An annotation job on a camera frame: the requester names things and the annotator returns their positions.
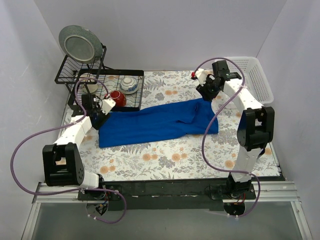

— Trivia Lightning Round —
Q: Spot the blue printed t shirt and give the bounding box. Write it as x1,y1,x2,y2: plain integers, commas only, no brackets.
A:
98,98,215,148

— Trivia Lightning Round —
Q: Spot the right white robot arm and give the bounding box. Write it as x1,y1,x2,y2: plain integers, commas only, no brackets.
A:
191,57,275,199

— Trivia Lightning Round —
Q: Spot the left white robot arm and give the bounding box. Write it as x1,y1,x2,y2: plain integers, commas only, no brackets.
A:
42,97,116,200

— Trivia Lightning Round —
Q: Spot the red bowl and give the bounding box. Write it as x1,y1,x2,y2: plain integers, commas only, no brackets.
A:
109,90,127,107

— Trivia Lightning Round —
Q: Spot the cream mug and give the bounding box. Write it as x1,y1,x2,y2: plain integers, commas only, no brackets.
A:
79,73,98,94

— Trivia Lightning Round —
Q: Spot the white plastic basket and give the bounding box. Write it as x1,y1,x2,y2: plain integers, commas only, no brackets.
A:
227,56,274,105

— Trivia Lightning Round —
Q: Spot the white blue patterned bowl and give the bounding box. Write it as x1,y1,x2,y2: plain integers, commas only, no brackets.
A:
120,76,138,95

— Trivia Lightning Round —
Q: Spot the floral table mat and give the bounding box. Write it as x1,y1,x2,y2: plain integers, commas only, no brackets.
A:
49,69,280,181

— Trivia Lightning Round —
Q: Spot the grey green plate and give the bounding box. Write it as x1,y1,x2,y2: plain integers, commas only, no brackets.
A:
58,25,103,64

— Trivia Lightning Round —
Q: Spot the dark blue mug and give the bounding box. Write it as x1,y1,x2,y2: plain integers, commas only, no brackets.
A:
257,148,266,159

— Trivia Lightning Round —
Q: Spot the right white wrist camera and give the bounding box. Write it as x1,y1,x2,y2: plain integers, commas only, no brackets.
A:
191,68,208,86

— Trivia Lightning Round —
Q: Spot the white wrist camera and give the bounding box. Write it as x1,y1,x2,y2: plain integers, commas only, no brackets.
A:
191,68,208,86
101,98,116,115

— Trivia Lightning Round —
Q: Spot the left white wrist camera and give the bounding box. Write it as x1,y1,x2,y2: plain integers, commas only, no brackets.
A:
101,98,116,115

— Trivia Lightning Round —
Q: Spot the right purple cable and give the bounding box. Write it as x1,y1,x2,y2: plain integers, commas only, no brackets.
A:
193,57,261,218

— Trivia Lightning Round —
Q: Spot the purple cable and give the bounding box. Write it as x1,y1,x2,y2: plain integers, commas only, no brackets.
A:
10,77,128,224
193,57,261,218

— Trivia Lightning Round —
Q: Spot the black wire dish rack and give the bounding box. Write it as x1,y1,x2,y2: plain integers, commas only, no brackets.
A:
54,46,146,115

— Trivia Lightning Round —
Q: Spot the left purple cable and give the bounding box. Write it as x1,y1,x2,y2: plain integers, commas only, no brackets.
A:
10,77,128,224

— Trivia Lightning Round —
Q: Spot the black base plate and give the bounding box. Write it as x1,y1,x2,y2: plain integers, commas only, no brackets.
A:
77,177,257,211

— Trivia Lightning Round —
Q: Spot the aluminium frame rail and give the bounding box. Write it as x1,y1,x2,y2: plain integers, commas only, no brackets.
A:
22,179,312,240

